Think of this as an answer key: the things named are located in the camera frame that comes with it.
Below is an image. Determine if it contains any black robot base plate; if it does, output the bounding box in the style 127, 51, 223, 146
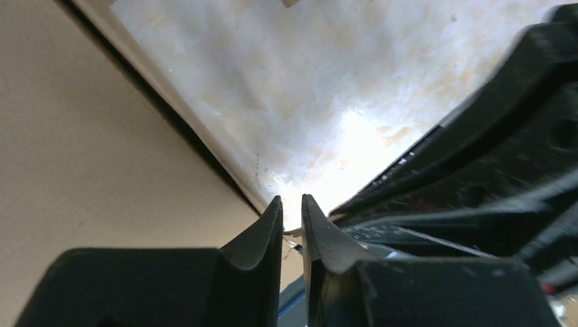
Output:
331, 4, 577, 290

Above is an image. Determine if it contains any brown cardboard box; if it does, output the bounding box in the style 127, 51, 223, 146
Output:
0, 0, 269, 327

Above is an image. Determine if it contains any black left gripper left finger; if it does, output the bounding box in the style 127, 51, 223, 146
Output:
16, 197, 283, 326

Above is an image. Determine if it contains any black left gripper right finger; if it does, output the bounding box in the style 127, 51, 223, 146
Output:
301, 194, 559, 326

